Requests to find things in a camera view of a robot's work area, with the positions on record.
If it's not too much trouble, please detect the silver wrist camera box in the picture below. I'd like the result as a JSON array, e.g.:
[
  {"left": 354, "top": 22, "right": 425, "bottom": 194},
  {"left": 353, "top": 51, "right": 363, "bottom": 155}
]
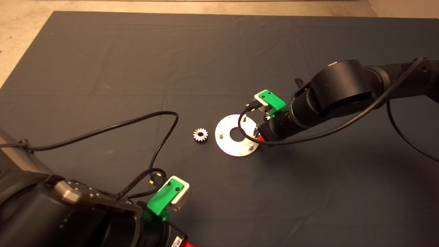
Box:
[
  {"left": 167, "top": 176, "right": 192, "bottom": 211},
  {"left": 253, "top": 91, "right": 270, "bottom": 114}
]

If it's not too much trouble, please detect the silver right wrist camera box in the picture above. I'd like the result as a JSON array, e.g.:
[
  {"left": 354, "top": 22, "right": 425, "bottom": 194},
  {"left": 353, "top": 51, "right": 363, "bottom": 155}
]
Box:
[{"left": 253, "top": 91, "right": 270, "bottom": 114}]

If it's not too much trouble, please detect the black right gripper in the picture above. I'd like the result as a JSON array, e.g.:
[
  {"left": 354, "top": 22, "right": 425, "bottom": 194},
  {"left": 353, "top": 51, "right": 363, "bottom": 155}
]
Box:
[{"left": 256, "top": 103, "right": 304, "bottom": 143}]

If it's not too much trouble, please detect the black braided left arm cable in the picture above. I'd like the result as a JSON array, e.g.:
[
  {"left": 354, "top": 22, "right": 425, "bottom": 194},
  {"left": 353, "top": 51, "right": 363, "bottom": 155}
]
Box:
[{"left": 115, "top": 167, "right": 167, "bottom": 201}]

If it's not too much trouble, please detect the round metal carrier plate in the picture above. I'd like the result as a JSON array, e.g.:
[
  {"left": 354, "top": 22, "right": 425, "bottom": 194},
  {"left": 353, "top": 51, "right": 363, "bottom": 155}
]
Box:
[{"left": 215, "top": 114, "right": 260, "bottom": 157}]

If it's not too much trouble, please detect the smooth black right camera cable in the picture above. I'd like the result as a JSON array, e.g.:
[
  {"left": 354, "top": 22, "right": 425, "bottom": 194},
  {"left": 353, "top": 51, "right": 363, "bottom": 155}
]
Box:
[{"left": 238, "top": 57, "right": 439, "bottom": 162}]

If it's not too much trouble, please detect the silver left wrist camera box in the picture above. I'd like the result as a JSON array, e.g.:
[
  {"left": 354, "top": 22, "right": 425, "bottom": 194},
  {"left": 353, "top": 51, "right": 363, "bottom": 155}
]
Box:
[{"left": 167, "top": 176, "right": 192, "bottom": 211}]

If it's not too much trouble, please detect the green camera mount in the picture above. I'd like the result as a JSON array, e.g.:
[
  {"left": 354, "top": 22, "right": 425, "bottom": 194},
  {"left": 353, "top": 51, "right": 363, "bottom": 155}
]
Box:
[
  {"left": 147, "top": 178, "right": 185, "bottom": 222},
  {"left": 258, "top": 90, "right": 286, "bottom": 119}
]

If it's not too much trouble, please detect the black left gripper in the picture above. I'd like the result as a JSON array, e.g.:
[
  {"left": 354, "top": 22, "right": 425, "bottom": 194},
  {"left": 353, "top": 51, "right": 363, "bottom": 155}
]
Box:
[{"left": 135, "top": 206, "right": 200, "bottom": 247}]

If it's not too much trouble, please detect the dark grey table cloth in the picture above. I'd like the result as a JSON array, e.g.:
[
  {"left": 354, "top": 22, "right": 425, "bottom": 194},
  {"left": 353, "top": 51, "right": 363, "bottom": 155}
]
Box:
[{"left": 0, "top": 11, "right": 439, "bottom": 247}]

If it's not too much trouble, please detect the green right camera mount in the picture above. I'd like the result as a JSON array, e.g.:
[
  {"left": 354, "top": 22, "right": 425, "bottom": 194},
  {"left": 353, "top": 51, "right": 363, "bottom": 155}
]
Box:
[{"left": 258, "top": 90, "right": 286, "bottom": 119}]

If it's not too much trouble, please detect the green left camera mount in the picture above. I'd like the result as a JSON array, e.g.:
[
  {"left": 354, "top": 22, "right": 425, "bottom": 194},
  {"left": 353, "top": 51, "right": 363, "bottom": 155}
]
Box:
[{"left": 147, "top": 178, "right": 185, "bottom": 222}]

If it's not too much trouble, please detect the shiny silver planetary gear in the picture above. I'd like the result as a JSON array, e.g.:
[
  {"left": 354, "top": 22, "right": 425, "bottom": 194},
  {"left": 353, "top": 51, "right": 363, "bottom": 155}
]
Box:
[{"left": 193, "top": 128, "right": 208, "bottom": 144}]

